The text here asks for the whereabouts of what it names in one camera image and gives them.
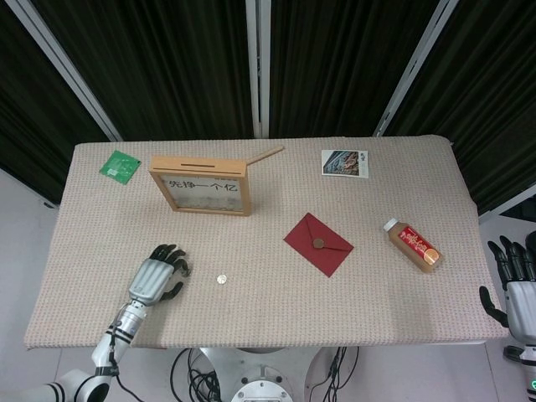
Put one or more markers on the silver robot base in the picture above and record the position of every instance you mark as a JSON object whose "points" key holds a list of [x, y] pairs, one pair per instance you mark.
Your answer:
{"points": [[259, 368]]}

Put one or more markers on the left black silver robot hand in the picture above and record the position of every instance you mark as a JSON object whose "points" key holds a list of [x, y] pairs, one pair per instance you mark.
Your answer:
{"points": [[151, 276]]}

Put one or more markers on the red envelope with seal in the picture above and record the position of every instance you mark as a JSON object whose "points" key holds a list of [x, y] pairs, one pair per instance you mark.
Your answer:
{"points": [[310, 251]]}

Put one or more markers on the green foil packet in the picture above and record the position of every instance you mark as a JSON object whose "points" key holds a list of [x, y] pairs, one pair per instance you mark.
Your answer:
{"points": [[119, 166]]}

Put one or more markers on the photo postcard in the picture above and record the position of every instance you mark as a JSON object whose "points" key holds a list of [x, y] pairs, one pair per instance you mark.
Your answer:
{"points": [[344, 163]]}

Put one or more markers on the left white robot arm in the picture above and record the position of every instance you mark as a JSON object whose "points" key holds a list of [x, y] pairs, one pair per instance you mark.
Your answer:
{"points": [[125, 322]]}

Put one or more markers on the brown drink bottle red label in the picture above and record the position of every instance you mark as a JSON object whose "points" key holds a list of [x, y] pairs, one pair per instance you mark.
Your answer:
{"points": [[414, 247]]}

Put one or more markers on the beige woven tablecloth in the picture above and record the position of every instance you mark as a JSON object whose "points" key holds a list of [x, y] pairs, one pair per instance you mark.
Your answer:
{"points": [[293, 310]]}

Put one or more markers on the black curtain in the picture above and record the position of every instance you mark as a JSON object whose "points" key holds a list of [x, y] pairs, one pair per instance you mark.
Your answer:
{"points": [[494, 104], [167, 67], [343, 67], [25, 104]]}

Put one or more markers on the wooden stick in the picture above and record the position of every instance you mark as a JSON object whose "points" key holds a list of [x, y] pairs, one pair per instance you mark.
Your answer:
{"points": [[268, 154]]}

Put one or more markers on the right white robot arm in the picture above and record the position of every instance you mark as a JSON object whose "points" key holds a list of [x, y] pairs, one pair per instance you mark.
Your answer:
{"points": [[523, 364]]}

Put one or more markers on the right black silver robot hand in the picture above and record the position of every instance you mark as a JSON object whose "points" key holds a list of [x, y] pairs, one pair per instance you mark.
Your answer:
{"points": [[521, 301]]}

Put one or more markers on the wooden coin box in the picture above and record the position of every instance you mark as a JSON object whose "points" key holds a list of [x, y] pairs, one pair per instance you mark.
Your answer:
{"points": [[197, 165]]}

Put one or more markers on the white frame post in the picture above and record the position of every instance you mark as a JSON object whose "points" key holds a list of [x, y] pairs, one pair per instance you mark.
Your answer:
{"points": [[67, 69], [419, 67], [259, 67]]}

